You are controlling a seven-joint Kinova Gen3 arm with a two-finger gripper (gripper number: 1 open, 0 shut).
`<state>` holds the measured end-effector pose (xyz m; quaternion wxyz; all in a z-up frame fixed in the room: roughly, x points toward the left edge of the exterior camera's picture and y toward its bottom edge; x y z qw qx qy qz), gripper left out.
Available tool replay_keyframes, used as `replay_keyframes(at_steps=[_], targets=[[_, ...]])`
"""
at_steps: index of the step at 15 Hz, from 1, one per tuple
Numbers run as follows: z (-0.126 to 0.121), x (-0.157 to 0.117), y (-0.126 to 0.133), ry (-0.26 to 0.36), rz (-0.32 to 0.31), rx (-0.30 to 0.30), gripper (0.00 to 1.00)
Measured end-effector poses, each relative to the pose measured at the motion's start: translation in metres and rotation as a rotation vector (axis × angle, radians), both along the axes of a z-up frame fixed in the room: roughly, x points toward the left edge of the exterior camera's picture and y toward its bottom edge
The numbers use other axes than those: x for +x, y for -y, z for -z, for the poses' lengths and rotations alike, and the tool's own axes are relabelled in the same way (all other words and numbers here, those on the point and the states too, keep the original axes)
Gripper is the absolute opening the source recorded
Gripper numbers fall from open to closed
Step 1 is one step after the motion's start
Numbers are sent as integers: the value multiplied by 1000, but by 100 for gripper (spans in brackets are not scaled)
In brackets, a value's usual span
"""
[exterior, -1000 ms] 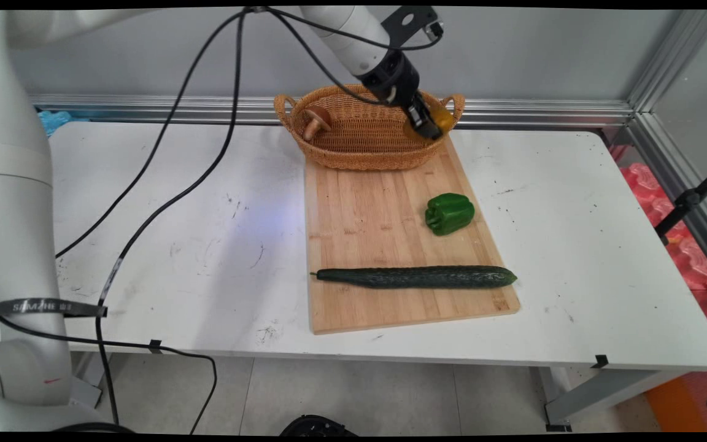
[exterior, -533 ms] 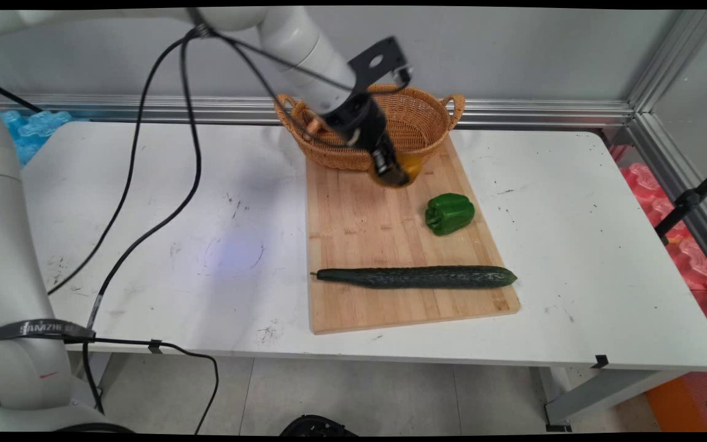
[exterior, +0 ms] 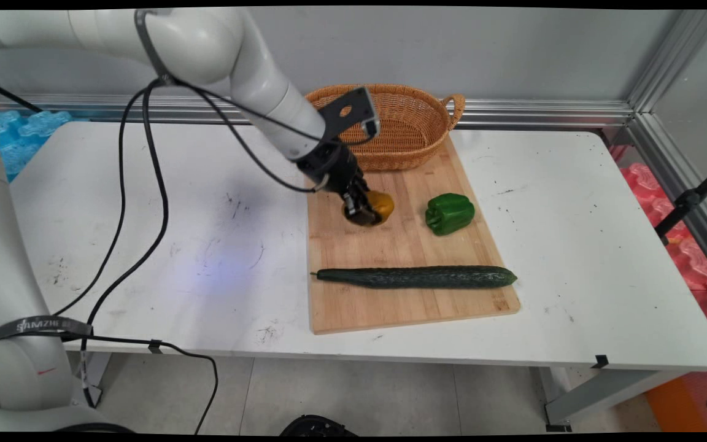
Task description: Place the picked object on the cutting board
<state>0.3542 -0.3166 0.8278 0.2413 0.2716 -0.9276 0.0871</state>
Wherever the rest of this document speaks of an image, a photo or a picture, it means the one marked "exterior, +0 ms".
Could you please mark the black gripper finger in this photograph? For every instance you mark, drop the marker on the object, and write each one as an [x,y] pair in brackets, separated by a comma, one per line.
[361,210]
[364,188]

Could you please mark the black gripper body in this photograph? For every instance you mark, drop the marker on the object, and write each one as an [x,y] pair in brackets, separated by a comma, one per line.
[332,166]

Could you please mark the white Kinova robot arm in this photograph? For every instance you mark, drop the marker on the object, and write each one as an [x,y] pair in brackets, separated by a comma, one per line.
[206,43]

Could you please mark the wooden cutting board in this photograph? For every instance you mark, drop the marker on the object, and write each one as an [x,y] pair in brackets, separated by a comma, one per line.
[378,252]

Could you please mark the woven wicker basket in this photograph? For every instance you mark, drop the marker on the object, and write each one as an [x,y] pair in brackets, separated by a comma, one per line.
[409,132]

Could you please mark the long dark green cucumber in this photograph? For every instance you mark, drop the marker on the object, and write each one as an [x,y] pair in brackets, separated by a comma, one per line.
[418,277]

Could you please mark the green bell pepper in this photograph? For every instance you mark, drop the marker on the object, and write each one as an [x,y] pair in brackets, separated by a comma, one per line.
[450,213]

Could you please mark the black round floor object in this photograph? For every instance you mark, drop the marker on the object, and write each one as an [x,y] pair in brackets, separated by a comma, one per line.
[316,425]

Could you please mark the black table edge clip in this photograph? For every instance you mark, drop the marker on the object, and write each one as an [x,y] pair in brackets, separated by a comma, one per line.
[601,361]
[155,347]

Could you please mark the grey metal table leg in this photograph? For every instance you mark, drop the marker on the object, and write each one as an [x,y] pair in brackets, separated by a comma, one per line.
[599,393]

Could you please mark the blue foam mat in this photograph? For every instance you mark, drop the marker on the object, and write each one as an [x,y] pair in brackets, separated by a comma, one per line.
[13,138]

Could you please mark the black tripod pole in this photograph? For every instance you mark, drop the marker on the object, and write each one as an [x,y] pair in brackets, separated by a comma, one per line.
[688,201]

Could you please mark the red foam mat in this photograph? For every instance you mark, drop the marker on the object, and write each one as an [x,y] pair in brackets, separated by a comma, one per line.
[688,258]

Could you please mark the orange floor panel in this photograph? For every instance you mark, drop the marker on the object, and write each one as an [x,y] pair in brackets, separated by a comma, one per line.
[676,405]

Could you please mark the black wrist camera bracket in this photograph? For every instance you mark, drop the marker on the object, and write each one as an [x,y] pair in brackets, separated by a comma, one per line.
[359,110]

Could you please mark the horizontal aluminium frame rail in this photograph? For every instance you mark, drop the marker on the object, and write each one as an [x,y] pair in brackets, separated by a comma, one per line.
[513,112]

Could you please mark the aluminium side frame rail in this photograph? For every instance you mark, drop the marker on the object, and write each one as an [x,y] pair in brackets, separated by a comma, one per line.
[679,178]

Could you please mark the aluminium corner frame post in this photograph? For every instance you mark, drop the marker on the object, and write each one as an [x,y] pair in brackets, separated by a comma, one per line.
[672,58]

